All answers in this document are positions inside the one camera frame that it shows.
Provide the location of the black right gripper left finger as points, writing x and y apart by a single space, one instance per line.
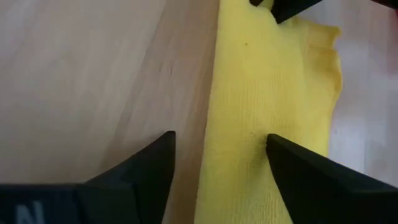
130 193

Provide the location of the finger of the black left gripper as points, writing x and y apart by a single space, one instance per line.
290 9
255 2

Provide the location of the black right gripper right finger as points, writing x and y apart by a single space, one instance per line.
320 189

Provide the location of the yellow microfiber towel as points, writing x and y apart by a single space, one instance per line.
264 109

